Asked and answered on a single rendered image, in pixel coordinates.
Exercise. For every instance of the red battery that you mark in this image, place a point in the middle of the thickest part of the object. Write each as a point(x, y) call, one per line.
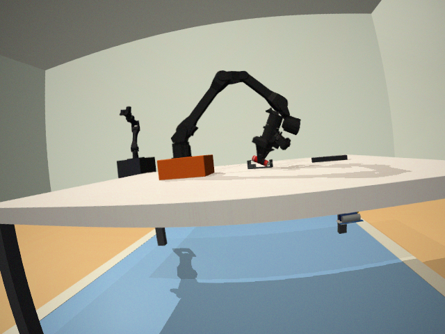
point(263, 161)

